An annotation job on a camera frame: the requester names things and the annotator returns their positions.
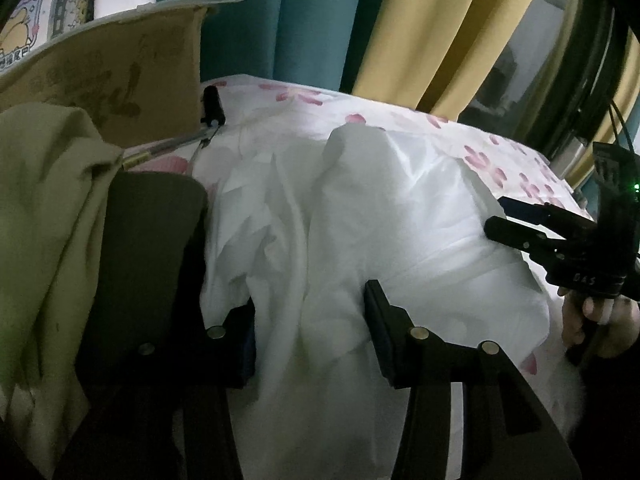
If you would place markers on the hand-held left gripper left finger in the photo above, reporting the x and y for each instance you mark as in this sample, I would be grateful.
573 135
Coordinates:
235 350

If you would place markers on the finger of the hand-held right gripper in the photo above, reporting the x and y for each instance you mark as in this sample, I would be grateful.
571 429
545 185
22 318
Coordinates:
517 210
510 232

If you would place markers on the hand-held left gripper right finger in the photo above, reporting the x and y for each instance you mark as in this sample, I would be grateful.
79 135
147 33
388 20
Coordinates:
382 345

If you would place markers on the white shirt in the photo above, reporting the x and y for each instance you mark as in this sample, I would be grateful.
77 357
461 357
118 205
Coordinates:
400 210

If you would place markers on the person's right forearm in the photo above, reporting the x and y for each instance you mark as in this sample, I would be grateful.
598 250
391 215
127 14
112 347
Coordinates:
567 395

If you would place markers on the person's right hand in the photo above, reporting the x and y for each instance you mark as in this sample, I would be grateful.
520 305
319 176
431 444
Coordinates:
620 325

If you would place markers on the dark glass window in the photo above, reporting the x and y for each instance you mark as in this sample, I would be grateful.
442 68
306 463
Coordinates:
525 75

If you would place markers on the wide yellow curtain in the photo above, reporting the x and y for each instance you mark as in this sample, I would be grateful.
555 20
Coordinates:
450 35

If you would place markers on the green cloth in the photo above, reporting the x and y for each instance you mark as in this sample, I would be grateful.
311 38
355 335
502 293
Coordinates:
45 210

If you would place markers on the floral bedsheet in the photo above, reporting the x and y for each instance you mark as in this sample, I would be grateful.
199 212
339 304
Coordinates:
300 110

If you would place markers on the wide teal curtain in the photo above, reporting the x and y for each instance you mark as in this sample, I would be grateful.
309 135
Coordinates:
300 25

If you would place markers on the cardboard box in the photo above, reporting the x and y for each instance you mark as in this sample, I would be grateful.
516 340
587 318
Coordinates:
100 75

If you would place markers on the clear plastic sheet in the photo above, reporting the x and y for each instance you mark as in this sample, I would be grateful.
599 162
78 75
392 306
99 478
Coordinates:
210 2

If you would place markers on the cartoon printed box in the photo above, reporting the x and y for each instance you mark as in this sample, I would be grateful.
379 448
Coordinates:
45 15

